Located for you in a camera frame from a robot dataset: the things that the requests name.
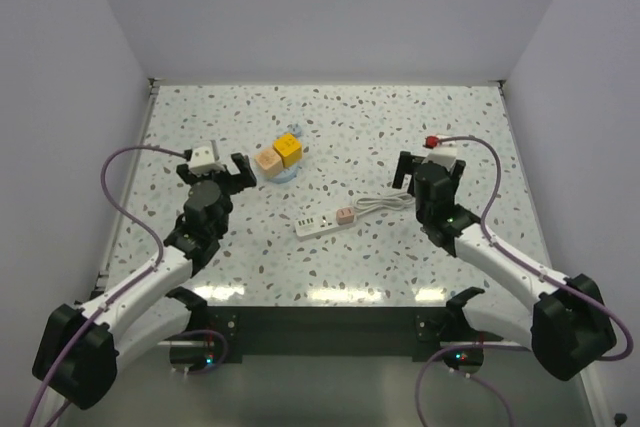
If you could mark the light blue round power socket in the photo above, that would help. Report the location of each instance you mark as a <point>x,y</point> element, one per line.
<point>286,175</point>

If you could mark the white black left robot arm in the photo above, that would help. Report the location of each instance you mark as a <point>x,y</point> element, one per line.
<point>78,355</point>

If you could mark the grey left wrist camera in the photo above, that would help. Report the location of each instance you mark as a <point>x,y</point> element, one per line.
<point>205,159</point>

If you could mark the light blue coiled cord plug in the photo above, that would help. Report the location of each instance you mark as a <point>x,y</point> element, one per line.
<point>295,129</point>

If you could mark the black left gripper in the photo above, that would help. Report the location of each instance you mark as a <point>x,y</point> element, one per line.
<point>238,181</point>

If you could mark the yellow cube socket adapter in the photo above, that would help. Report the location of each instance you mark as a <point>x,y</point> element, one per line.
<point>289,149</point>

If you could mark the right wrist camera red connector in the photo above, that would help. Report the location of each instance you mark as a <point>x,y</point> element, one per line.
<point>439,152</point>

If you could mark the white power strip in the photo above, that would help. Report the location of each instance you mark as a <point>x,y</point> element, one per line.
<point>311,226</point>

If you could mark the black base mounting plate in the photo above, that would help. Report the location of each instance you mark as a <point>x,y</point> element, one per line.
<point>413,332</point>

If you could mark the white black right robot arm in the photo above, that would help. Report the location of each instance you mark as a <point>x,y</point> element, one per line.
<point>561,321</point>

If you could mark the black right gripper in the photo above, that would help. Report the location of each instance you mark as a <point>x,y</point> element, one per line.
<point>404,167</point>

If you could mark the beige cube socket adapter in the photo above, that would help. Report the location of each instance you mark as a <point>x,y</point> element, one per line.
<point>269,162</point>

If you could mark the pink cube socket adapter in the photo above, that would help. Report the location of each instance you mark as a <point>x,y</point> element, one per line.
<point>345,215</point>

